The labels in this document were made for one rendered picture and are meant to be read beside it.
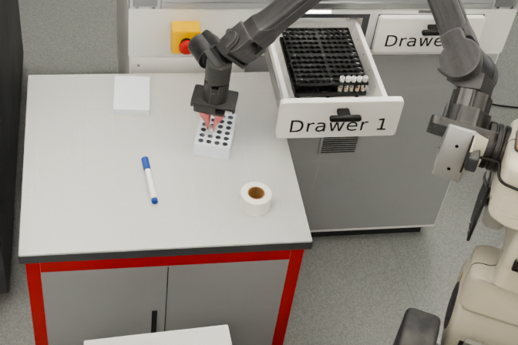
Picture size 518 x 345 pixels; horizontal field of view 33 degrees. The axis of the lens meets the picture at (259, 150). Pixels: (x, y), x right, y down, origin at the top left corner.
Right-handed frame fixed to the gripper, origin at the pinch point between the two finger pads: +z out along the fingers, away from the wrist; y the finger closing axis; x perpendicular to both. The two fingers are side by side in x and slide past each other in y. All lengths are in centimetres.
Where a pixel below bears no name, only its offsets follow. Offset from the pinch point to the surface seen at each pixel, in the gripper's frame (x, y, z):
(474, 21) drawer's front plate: -45, -61, -12
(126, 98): -8.3, 22.3, 4.2
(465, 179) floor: -81, -88, 80
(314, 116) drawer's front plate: -0.9, -23.1, -7.9
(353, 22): -40, -30, -8
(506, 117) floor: -121, -107, 80
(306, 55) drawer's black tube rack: -21.2, -19.2, -9.1
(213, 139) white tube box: 3.1, -1.1, 1.4
